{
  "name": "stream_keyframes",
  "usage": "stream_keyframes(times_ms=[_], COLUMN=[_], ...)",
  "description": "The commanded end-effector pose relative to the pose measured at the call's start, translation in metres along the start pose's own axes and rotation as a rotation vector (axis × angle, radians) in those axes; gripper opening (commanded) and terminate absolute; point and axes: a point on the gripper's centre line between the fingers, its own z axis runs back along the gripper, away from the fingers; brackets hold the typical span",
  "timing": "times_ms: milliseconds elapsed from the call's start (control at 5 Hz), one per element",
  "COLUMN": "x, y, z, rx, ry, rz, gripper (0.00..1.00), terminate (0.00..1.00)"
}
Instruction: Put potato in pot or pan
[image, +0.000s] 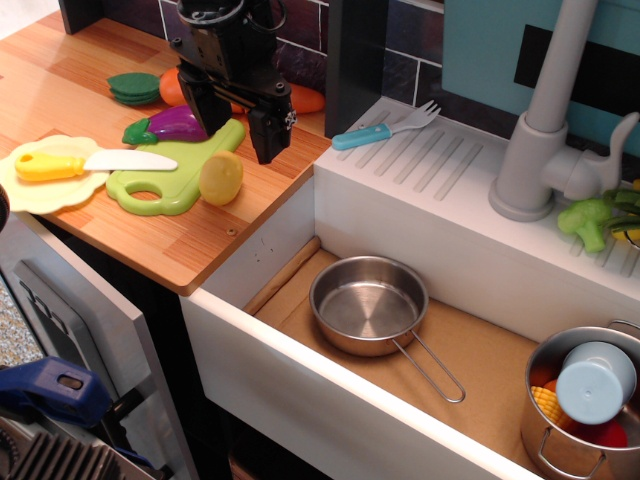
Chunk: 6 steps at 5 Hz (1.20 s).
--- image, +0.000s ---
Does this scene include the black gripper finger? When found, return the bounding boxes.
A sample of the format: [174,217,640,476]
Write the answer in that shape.
[178,63,232,136]
[248,103,296,165]

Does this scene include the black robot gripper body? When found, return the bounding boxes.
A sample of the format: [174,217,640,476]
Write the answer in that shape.
[169,0,294,124]

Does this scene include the yellow toy potato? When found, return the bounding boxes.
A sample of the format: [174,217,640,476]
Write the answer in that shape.
[199,151,244,206]

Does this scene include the small steel frying pan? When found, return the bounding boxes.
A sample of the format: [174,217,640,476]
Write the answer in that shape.
[308,255,467,404]

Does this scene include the purple toy eggplant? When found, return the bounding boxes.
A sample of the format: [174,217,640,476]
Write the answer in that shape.
[122,105,210,145]

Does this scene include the orange toy fruit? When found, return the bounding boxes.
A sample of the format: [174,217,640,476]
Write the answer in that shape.
[159,67,187,107]

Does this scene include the orange toy carrot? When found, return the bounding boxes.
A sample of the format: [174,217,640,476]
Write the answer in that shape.
[238,84,325,115]

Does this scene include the green toy lettuce leaves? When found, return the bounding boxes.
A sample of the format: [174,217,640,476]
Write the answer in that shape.
[107,72,160,106]

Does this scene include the green toy cutting board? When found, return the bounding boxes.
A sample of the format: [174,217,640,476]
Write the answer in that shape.
[106,119,245,216]

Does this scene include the white toy sink basin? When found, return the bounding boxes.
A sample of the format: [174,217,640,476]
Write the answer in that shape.
[182,119,639,479]

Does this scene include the pale yellow toy plate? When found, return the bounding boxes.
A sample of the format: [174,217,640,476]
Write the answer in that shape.
[1,135,110,214]

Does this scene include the grey toy oven door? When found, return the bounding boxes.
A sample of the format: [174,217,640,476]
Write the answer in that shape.
[1,213,198,479]

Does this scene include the grey toy faucet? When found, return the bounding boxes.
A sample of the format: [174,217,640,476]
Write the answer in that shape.
[489,1,639,222]

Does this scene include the blue clamp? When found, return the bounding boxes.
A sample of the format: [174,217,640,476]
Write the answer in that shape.
[1,356,112,427]

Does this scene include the green toy broccoli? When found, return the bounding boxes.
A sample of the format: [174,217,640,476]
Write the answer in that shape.
[557,198,612,253]

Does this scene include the green toy beans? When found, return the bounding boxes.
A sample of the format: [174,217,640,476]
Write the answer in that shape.
[602,188,640,233]

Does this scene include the yellow toy corn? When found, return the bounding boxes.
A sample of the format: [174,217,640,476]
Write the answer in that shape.
[530,386,575,430]

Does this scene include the light blue plastic cup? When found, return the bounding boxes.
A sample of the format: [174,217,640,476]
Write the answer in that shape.
[556,341,637,425]

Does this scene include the red toy tomato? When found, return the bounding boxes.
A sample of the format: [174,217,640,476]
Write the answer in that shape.
[575,419,628,448]

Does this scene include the blue handled toy fork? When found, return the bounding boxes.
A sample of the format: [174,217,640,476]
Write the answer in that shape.
[332,101,441,151]

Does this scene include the yellow handled toy knife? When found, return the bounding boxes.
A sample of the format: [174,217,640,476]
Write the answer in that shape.
[14,149,178,182]

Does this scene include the steel pot with handles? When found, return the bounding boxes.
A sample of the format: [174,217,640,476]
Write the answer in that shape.
[520,320,639,479]

